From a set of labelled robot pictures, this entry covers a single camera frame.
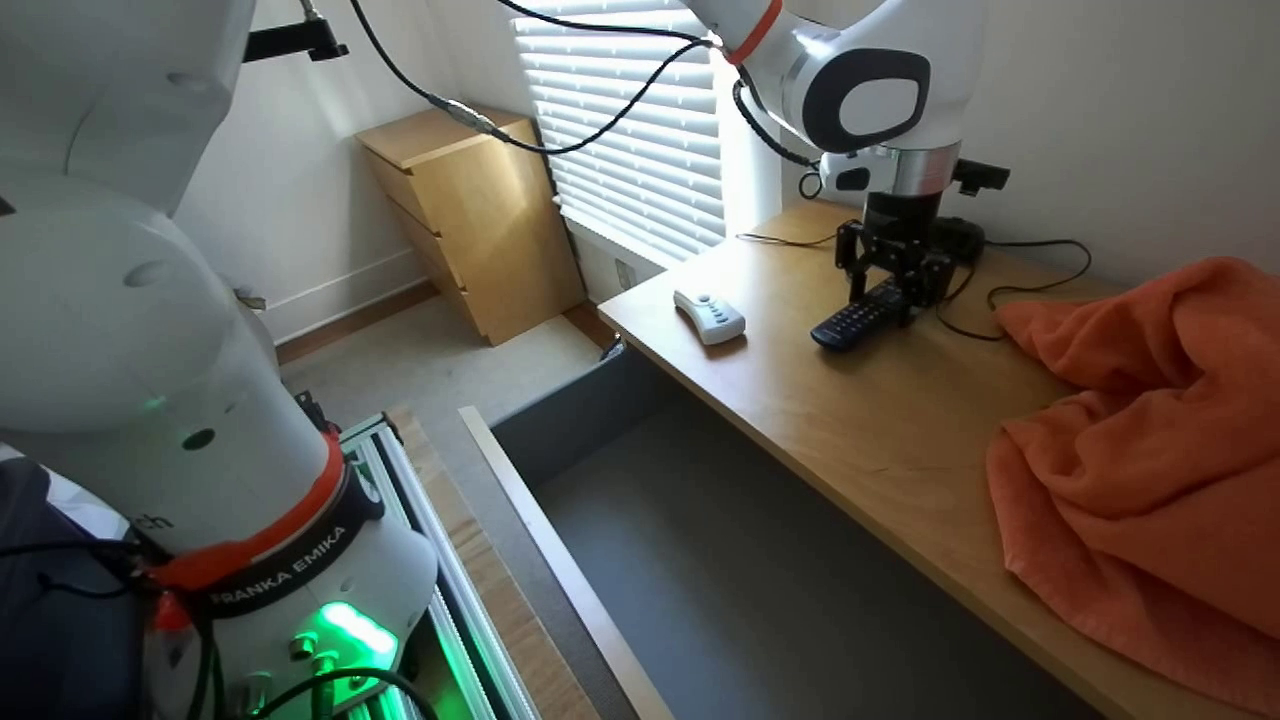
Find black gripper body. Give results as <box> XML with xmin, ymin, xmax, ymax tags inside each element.
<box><xmin>837</xmin><ymin>191</ymin><xmax>987</xmax><ymax>281</ymax></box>

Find black TV remote controller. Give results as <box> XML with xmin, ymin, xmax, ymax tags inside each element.
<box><xmin>809</xmin><ymin>285</ymin><xmax>925</xmax><ymax>356</ymax></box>

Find white remote controller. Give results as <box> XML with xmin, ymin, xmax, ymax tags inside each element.
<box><xmin>669</xmin><ymin>285</ymin><xmax>753</xmax><ymax>352</ymax></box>

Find white window blinds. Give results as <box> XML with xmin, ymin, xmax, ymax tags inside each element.
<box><xmin>507</xmin><ymin>0</ymin><xmax>736</xmax><ymax>269</ymax></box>

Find orange towel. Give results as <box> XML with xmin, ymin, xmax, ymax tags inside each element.
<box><xmin>986</xmin><ymin>252</ymin><xmax>1280</xmax><ymax>715</ymax></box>

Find grey open drawer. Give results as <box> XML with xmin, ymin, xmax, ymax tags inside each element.
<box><xmin>456</xmin><ymin>337</ymin><xmax>1113</xmax><ymax>720</ymax></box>

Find light wooden cabinet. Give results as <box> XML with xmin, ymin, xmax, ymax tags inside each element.
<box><xmin>357</xmin><ymin>104</ymin><xmax>587</xmax><ymax>350</ymax></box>

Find dark cloth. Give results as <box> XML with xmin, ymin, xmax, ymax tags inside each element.
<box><xmin>0</xmin><ymin>455</ymin><xmax>152</xmax><ymax>720</ymax></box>

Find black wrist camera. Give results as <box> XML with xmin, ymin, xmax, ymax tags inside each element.
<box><xmin>953</xmin><ymin>156</ymin><xmax>1013</xmax><ymax>199</ymax></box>

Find thin black cable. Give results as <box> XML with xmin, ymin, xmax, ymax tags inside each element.
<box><xmin>743</xmin><ymin>228</ymin><xmax>1096</xmax><ymax>343</ymax></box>

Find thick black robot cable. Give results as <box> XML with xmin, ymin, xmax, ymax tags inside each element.
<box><xmin>350</xmin><ymin>0</ymin><xmax>824</xmax><ymax>174</ymax></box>

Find aluminium frame rail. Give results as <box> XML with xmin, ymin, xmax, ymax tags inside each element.
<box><xmin>338</xmin><ymin>412</ymin><xmax>535</xmax><ymax>720</ymax></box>

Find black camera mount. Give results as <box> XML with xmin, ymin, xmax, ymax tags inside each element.
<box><xmin>239</xmin><ymin>13</ymin><xmax>354</xmax><ymax>67</ymax></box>

